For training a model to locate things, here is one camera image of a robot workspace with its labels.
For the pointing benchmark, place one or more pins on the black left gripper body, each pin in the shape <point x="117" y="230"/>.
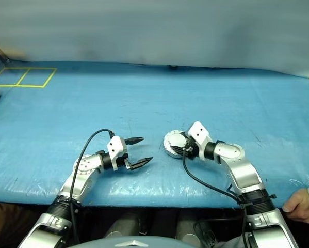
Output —
<point x="123" y="160"/>

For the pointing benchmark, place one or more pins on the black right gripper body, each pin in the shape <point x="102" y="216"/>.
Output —
<point x="191" y="149"/>

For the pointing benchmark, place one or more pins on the round motor lid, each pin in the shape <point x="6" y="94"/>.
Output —
<point x="175" y="140"/>

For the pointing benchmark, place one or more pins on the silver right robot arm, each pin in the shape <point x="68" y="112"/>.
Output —
<point x="242" y="170"/>

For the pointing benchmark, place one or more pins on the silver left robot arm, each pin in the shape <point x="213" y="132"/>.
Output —
<point x="84" y="165"/>

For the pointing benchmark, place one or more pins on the person's bare hand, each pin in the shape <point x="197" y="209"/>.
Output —
<point x="303" y="206"/>

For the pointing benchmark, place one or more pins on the dark grey rounded cylinder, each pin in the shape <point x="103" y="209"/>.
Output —
<point x="190" y="227"/>
<point x="123" y="224"/>

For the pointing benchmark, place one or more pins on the blue plastic table cover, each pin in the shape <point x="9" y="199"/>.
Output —
<point x="66" y="116"/>

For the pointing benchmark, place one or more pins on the grey robot torso with emblem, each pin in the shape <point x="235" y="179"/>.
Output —
<point x="133" y="243"/>

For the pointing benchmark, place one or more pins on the brown fabric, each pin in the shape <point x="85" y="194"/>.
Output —
<point x="4" y="224"/>

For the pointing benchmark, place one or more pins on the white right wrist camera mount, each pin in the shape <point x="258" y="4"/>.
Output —
<point x="199" y="133"/>

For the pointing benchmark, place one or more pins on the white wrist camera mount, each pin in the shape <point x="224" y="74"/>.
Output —
<point x="115" y="147"/>
<point x="199" y="133"/>

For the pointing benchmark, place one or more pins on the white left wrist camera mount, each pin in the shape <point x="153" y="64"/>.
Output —
<point x="115" y="147"/>

